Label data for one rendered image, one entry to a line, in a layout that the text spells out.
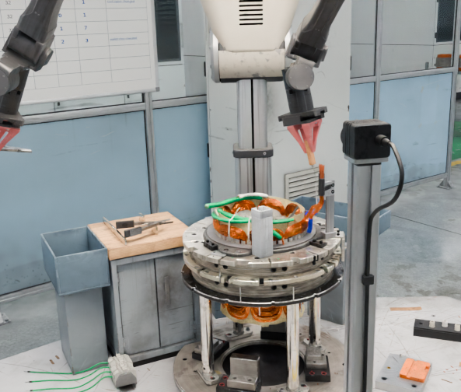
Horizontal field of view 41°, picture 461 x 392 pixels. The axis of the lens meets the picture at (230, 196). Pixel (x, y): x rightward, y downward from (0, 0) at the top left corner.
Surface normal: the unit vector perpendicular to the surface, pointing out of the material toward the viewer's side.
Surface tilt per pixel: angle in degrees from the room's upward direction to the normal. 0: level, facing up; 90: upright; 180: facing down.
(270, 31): 90
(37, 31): 108
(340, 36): 90
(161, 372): 0
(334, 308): 90
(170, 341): 90
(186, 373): 0
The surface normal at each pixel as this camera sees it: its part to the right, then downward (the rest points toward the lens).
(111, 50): 0.60, 0.20
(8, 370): -0.03, -0.96
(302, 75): 0.03, 0.19
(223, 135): -0.80, 0.18
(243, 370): -0.28, 0.27
